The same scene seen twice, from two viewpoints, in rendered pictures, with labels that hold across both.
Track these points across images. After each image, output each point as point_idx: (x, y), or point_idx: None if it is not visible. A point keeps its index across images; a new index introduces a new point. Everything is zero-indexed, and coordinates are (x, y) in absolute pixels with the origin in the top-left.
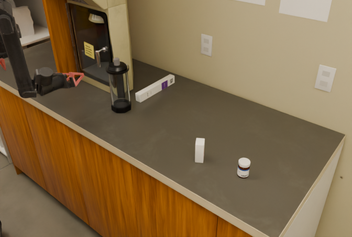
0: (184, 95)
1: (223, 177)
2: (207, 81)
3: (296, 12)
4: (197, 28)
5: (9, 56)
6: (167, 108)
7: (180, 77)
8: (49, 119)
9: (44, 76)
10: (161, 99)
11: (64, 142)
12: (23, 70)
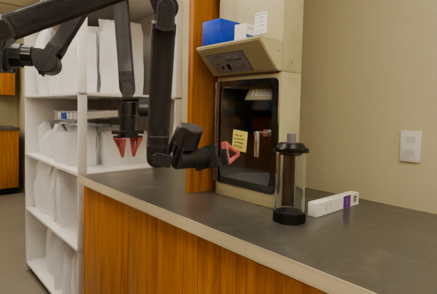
0: (384, 216)
1: None
2: (411, 205)
3: None
4: (393, 123)
5: (151, 82)
6: (367, 226)
7: (363, 200)
8: (166, 237)
9: (191, 131)
10: (349, 216)
11: (184, 278)
12: (165, 112)
